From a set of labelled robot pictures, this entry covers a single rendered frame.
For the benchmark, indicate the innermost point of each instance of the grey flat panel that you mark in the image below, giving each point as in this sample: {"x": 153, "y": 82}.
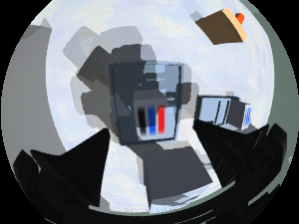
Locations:
{"x": 26, "y": 120}

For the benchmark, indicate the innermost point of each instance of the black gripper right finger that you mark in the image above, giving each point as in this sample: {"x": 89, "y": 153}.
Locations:
{"x": 227, "y": 149}

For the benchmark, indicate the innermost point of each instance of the orange-handled screwdriver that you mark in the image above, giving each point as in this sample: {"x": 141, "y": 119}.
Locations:
{"x": 240, "y": 18}

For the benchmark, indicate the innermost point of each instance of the tan rectangular block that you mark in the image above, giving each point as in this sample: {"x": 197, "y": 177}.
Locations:
{"x": 222, "y": 27}

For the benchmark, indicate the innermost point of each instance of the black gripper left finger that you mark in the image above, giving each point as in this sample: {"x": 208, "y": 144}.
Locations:
{"x": 82, "y": 168}

